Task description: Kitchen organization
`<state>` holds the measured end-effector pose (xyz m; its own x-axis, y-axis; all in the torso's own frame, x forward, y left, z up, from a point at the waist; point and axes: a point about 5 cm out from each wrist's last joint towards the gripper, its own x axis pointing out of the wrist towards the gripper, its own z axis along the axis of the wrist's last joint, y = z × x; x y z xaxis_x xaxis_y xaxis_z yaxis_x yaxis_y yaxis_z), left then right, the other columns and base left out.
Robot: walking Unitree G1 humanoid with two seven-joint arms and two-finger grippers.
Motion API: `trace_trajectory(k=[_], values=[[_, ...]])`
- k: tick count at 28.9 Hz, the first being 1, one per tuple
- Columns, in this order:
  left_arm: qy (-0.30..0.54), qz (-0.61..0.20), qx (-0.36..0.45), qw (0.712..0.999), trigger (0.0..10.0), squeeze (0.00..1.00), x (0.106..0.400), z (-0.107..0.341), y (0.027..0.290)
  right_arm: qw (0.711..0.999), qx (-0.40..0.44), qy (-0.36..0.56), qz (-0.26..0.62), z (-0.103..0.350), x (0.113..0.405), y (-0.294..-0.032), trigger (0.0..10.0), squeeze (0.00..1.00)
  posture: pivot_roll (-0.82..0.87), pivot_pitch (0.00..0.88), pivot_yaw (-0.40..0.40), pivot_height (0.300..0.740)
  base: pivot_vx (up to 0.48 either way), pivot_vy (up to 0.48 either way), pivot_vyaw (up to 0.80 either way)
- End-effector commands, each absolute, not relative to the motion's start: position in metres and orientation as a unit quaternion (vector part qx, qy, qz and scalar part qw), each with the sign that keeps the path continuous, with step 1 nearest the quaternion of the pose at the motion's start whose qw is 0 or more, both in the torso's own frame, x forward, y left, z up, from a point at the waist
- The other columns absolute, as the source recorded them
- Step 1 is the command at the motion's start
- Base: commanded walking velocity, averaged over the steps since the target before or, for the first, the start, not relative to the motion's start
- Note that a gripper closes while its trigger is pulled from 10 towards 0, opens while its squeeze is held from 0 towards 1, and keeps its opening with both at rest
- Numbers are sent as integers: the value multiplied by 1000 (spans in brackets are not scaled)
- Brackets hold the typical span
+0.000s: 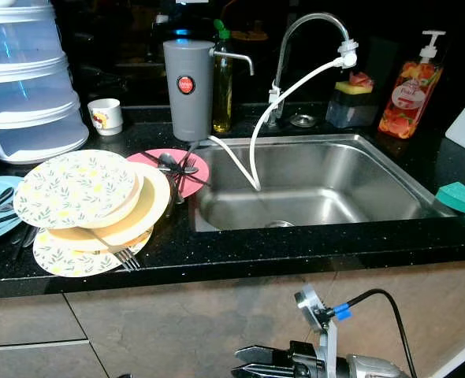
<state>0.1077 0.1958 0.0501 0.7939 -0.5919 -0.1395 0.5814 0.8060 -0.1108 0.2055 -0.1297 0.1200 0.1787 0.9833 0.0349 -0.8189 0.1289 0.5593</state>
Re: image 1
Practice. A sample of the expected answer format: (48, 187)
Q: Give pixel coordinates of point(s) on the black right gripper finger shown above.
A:
(264, 354)
(268, 371)

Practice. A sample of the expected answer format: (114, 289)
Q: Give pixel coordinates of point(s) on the metal fork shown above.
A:
(126, 257)

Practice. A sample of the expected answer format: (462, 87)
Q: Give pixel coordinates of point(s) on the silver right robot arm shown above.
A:
(374, 368)

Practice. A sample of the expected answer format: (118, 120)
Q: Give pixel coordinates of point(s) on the brown cabinet door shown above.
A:
(429, 315)
(217, 331)

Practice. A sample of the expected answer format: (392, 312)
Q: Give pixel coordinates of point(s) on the stainless steel sink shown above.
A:
(335, 181)

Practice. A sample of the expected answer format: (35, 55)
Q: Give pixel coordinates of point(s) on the black chopstick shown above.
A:
(187, 177)
(193, 177)

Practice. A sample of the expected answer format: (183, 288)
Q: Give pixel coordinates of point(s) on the metal spoon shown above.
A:
(171, 164)

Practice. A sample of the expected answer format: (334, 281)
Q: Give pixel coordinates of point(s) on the floral print plate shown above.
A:
(71, 189)
(63, 261)

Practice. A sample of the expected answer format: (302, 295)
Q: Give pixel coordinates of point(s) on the pink plate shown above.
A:
(147, 161)

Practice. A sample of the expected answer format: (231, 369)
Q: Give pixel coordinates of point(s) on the green sponge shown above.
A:
(463, 201)

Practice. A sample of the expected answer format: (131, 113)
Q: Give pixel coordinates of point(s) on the round metal drain cover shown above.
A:
(302, 120)

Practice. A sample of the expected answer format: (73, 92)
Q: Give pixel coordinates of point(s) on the brown cabinet drawer front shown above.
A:
(27, 319)

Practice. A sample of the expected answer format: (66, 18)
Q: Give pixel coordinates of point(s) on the dark sponge holder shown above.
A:
(351, 112)

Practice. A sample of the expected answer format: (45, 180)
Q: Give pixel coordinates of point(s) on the grey cylindrical water filter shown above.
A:
(188, 102)

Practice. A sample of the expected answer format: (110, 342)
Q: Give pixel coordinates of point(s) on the green capped oil bottle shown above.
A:
(222, 90)

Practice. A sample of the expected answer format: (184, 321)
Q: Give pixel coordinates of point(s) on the yellow sponge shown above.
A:
(344, 87)

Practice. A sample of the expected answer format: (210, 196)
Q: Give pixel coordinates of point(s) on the white printed cup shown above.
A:
(106, 116)

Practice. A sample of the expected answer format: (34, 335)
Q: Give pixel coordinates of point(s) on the orange soap pump bottle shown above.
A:
(410, 98)

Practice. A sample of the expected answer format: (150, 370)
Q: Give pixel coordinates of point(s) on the pink scrubber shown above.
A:
(362, 79)

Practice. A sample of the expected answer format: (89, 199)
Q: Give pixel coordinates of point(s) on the chrome gooseneck faucet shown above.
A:
(295, 35)

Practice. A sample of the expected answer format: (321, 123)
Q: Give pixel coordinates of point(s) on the stacked translucent plastic food covers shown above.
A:
(27, 94)

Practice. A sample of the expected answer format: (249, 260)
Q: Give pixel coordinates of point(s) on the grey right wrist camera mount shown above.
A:
(310, 303)

